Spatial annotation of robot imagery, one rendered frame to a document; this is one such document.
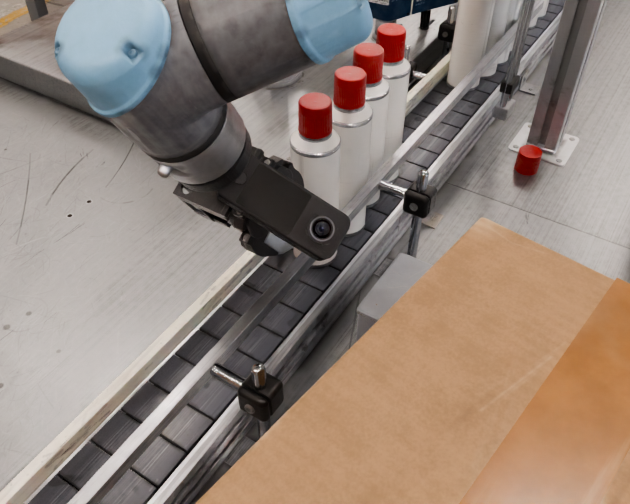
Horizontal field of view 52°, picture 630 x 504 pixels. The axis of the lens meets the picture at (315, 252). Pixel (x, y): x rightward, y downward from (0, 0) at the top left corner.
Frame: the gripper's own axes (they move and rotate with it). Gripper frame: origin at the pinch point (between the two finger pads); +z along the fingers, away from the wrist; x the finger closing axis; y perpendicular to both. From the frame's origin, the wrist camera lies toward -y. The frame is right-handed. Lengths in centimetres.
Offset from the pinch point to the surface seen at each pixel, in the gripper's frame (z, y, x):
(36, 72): 13, 63, -11
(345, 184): 1.7, -1.1, -8.3
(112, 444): -8.8, 2.5, 26.0
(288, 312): 2.0, -2.1, 7.4
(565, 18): 13.9, -12.5, -44.6
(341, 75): -8.4, 0.6, -15.6
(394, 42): -2.3, 0.1, -24.5
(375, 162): 6.0, -1.3, -13.6
